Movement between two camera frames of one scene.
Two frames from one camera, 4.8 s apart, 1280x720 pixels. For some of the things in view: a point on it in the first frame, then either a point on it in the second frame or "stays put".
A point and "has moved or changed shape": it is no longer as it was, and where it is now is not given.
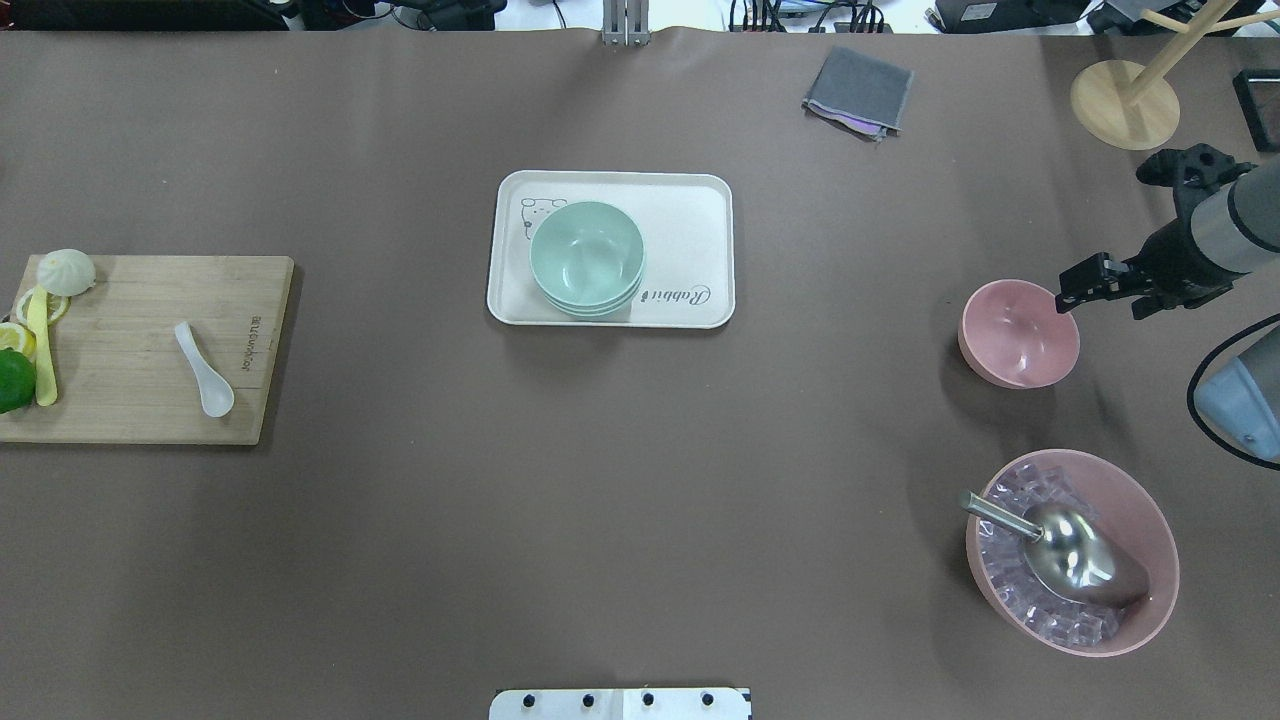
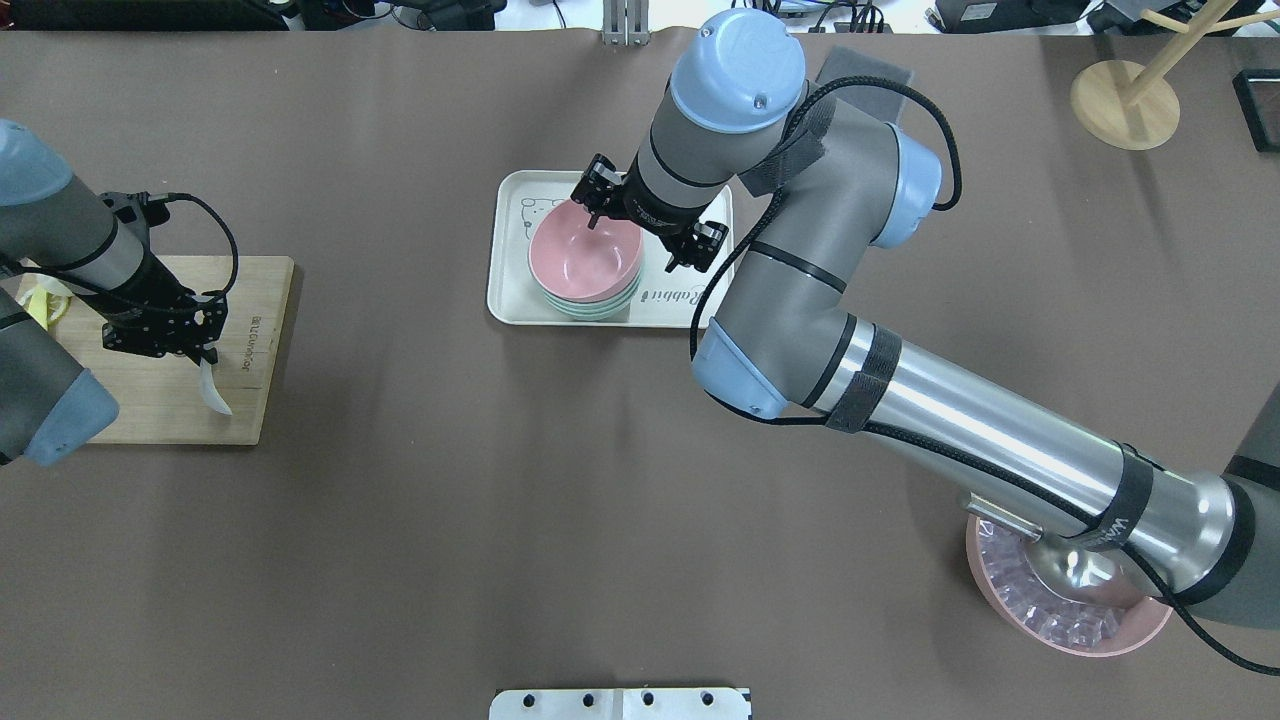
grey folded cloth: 858,93 stays put
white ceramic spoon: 216,391 has moved or changed shape
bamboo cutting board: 122,374 stays put
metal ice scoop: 1071,554 stays put
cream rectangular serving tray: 612,248 stays put
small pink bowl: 1013,334 to 579,263
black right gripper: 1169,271 to 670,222
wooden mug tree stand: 1133,106 stays put
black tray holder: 1257,96 stays put
